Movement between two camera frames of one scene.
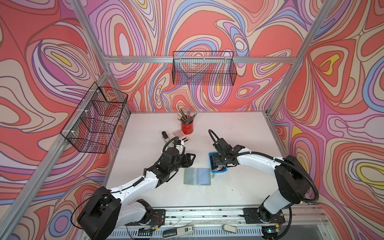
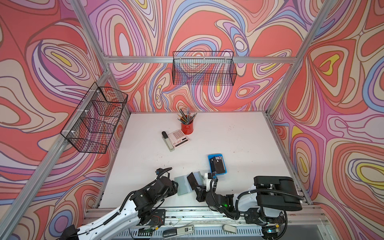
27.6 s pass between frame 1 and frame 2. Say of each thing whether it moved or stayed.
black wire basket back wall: stayed
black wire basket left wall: stayed
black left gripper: moved
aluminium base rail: stayed
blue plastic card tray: stayed
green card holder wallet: moved
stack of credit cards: stayed
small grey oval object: stayed
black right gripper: moved
